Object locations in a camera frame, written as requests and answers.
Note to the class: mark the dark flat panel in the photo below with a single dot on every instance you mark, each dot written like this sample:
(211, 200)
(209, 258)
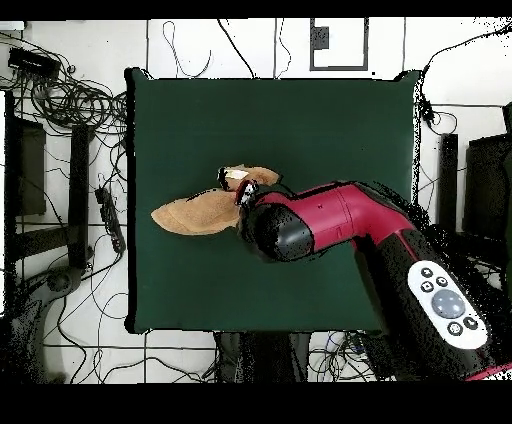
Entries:
(486, 188)

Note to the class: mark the black upright post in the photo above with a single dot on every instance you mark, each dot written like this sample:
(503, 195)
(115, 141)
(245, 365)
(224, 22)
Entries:
(78, 196)
(447, 180)

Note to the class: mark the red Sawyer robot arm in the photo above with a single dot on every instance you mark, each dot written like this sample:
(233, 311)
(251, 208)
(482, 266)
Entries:
(332, 212)

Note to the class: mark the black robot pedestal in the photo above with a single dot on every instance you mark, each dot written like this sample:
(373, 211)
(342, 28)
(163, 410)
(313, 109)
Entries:
(264, 356)

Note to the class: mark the tan terry towel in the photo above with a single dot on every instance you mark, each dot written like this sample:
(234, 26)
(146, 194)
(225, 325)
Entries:
(200, 214)

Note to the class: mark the dark green table cloth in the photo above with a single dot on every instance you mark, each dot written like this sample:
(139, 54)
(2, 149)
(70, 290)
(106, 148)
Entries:
(240, 120)

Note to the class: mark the gray floor frame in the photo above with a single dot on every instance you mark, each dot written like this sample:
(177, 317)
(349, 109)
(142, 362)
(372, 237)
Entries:
(366, 44)

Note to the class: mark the black power strip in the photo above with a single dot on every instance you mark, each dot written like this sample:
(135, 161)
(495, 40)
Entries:
(111, 222)

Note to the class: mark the dark framed stand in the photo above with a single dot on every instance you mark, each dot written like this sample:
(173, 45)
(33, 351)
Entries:
(30, 168)

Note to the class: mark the black adapter box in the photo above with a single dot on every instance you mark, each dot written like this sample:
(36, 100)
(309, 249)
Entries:
(34, 62)

